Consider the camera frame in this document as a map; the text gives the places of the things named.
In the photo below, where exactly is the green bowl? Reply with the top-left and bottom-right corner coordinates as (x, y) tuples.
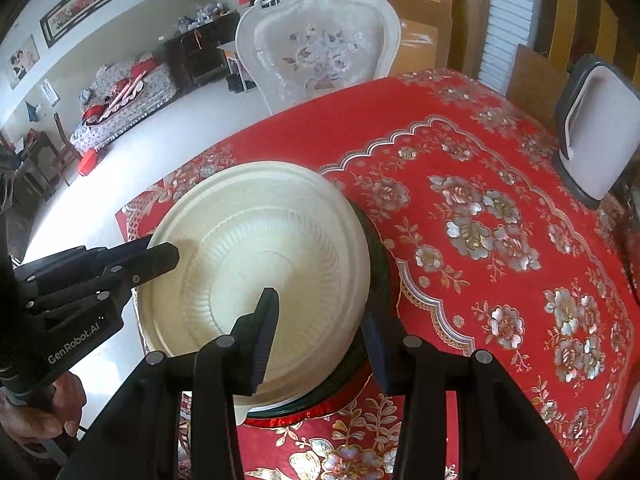
(245, 199), (393, 416)

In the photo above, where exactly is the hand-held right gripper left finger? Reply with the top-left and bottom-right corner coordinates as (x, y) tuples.
(55, 287), (281, 480)

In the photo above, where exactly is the small cardboard box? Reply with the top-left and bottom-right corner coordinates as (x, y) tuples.
(395, 19), (441, 73)

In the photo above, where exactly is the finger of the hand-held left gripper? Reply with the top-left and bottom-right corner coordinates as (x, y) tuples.
(27, 242), (181, 317)
(14, 236), (153, 292)

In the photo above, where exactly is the framed wall photo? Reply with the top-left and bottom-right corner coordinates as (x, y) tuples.
(7, 35), (41, 90)

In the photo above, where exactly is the dark wooden chair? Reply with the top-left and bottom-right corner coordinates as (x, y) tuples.
(50, 112), (83, 186)

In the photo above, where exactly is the brown cardboard panel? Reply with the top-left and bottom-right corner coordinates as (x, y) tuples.
(505, 44), (571, 121)

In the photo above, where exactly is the sofa with patterned cover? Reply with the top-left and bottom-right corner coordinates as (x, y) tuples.
(70, 55), (178, 153)

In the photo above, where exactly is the white ornate upholstered chair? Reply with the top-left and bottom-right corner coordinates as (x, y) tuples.
(235, 0), (402, 115)

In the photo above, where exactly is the grey and white chair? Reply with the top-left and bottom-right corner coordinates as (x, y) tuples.
(555, 54), (640, 211)

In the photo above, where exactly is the white plate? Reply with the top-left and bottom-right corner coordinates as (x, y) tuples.
(621, 379), (640, 433)

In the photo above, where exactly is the person's left hand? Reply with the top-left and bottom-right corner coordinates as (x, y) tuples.
(0, 374), (87, 443)

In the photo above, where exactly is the dark wooden desk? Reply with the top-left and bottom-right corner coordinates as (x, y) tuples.
(12, 130), (63, 203)

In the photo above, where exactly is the red floral tablecloth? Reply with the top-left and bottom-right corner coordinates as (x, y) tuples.
(115, 69), (640, 480)

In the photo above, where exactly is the cream ribbed bowl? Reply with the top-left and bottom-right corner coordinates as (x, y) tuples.
(136, 161), (372, 426)

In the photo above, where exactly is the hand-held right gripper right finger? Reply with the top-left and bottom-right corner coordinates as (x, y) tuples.
(360, 310), (581, 480)

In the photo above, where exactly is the white slatted shutter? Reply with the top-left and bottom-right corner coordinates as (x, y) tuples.
(480, 0), (543, 93)

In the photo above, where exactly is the clutter on cabinet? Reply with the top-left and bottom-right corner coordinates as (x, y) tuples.
(177, 2), (226, 31)

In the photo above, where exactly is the dark wooden cabinet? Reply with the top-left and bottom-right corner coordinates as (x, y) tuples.
(164, 11), (241, 88)

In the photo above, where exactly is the small white table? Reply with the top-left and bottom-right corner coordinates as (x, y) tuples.
(216, 40), (251, 92)

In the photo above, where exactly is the framed floral wall picture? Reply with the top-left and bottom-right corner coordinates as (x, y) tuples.
(40, 0), (118, 48)

